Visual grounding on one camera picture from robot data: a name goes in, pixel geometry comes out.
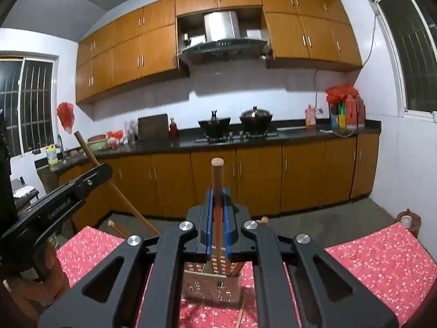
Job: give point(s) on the metal faucet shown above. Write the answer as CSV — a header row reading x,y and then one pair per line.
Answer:
x,y
63,153

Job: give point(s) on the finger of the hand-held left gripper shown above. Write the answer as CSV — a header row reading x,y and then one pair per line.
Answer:
x,y
88,179

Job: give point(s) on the yellow detergent bottle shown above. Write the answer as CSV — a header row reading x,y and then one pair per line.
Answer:
x,y
52,157

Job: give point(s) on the red bottle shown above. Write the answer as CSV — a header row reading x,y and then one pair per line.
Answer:
x,y
173,129

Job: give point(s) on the clear plastic bag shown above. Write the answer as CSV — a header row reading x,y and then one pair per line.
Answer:
x,y
130,133

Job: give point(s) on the brown lower kitchen cabinets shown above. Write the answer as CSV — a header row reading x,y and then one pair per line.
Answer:
x,y
307,174

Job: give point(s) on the gas stove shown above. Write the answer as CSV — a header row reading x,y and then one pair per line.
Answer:
x,y
235,138

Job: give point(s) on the beige perforated chopstick holder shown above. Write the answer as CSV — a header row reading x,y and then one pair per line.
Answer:
x,y
205,285

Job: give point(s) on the person's left hand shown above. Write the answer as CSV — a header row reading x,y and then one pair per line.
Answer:
x,y
56,273

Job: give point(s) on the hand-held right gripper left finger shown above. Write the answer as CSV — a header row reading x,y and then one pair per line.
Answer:
x,y
210,225

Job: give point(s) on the black wok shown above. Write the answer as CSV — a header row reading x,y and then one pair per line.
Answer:
x,y
215,126

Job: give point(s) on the hanging red plastic bag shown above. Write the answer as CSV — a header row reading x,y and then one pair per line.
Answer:
x,y
65,116

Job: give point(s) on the steel range hood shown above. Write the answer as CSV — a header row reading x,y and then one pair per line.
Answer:
x,y
220,27

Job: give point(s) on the brown kitchen cabinets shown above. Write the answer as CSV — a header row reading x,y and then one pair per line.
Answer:
x,y
307,174
300,37

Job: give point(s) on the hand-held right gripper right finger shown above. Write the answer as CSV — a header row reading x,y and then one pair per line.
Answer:
x,y
227,225

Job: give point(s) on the brown wooden chair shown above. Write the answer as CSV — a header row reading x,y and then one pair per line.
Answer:
x,y
411,223

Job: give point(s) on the pink packet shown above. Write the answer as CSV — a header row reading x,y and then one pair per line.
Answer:
x,y
310,118

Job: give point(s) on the dark cutting board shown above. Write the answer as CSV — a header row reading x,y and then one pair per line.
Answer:
x,y
153,128

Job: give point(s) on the dark lidded cooking pot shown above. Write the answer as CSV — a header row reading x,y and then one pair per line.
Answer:
x,y
256,119

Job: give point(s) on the wooden chopstick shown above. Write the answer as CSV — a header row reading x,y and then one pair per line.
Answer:
x,y
217,177
114,227
122,191
235,268
264,219
240,314

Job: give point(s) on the white cloth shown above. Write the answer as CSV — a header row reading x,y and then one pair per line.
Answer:
x,y
24,192

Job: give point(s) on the brown upper kitchen cabinets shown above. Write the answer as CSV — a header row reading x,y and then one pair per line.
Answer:
x,y
300,37

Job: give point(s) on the dark kitchen countertop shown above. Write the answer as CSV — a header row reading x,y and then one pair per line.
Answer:
x,y
297,133

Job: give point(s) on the red bagged groceries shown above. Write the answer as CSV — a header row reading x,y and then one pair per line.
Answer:
x,y
344,109

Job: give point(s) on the red floral tablecloth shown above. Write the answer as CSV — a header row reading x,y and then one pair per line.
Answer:
x,y
375,263

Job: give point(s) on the barred window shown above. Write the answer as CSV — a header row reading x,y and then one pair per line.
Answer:
x,y
413,51
34,109

